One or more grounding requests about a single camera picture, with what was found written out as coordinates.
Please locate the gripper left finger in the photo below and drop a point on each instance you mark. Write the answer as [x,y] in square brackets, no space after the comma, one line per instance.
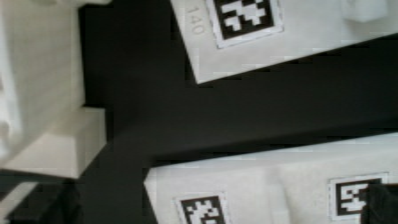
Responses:
[39,199]

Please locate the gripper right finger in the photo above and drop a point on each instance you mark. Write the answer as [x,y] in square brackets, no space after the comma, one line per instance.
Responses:
[380,209]

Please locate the white cabinet body box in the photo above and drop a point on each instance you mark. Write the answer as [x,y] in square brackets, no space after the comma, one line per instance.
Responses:
[51,127]

